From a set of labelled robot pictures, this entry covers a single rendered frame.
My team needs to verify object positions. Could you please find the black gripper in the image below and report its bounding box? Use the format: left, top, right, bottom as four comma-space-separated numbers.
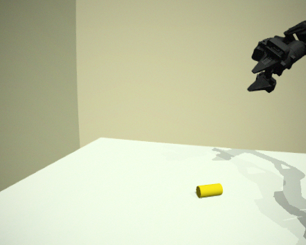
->
247, 37, 296, 93

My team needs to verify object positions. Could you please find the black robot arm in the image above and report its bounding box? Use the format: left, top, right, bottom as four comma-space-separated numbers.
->
251, 20, 306, 62

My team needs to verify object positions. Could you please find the yellow cylinder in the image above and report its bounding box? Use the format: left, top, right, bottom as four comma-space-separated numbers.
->
196, 183, 223, 198

